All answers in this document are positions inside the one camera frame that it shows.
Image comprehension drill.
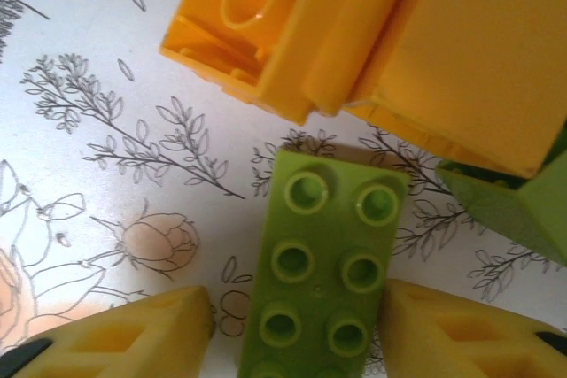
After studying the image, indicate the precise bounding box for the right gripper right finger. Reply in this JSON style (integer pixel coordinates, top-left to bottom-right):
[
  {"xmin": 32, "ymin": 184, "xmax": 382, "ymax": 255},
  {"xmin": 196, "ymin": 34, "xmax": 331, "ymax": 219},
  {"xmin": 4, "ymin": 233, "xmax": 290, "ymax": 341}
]
[{"xmin": 383, "ymin": 279, "xmax": 567, "ymax": 378}]

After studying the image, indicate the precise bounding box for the small green lego brick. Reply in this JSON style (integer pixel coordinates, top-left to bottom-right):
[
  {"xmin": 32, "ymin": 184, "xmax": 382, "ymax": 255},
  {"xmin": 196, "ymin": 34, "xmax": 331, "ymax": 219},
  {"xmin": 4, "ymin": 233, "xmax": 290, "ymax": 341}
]
[{"xmin": 435, "ymin": 158, "xmax": 567, "ymax": 265}]

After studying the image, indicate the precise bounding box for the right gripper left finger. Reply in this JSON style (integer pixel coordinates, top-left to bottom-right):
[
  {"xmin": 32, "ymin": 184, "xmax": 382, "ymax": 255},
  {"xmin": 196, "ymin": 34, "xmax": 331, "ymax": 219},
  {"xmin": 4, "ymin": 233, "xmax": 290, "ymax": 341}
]
[{"xmin": 0, "ymin": 285, "xmax": 217, "ymax": 378}]

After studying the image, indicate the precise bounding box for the yellow plastic bin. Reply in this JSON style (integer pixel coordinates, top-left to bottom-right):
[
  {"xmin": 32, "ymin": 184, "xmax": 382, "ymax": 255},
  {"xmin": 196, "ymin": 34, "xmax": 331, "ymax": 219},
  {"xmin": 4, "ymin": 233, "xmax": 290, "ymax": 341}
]
[{"xmin": 302, "ymin": 0, "xmax": 567, "ymax": 178}]

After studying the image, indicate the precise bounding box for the long green lego brick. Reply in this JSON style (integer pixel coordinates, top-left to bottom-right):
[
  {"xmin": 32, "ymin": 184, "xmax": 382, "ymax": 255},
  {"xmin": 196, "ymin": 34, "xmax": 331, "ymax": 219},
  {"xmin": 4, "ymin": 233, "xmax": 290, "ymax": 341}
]
[{"xmin": 237, "ymin": 149, "xmax": 411, "ymax": 378}]

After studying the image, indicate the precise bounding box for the yellow lego brick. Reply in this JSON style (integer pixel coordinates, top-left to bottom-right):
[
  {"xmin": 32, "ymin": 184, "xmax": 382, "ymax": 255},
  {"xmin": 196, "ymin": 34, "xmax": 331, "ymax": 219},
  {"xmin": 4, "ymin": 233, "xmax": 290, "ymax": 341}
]
[{"xmin": 159, "ymin": 0, "xmax": 321, "ymax": 127}]

